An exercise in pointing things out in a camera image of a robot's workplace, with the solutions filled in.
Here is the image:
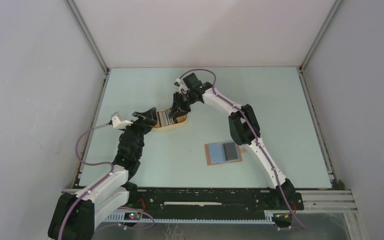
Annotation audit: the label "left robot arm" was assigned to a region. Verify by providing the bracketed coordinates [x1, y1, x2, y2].
[47, 107, 158, 240]

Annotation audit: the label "brown leather card holder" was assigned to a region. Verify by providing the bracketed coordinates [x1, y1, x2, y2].
[204, 142, 247, 166]

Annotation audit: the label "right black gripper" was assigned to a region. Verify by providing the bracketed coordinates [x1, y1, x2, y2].
[169, 90, 197, 119]

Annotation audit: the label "cards in tray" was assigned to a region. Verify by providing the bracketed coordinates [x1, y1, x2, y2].
[158, 109, 173, 128]

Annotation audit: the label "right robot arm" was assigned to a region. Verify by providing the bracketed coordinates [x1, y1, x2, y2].
[169, 70, 296, 209]

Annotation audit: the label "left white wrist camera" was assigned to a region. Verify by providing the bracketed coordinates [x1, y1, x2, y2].
[110, 111, 133, 130]

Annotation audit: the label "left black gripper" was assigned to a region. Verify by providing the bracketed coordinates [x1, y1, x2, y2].
[118, 107, 157, 158]

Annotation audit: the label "aluminium frame rail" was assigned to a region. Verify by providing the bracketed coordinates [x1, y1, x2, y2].
[56, 188, 359, 214]

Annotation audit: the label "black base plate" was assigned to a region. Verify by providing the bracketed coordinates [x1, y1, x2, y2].
[126, 187, 304, 221]

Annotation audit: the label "grey cable duct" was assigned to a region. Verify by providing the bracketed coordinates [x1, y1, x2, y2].
[103, 211, 292, 225]

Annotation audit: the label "yellow oval card tray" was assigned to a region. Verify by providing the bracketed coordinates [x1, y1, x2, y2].
[152, 108, 188, 132]

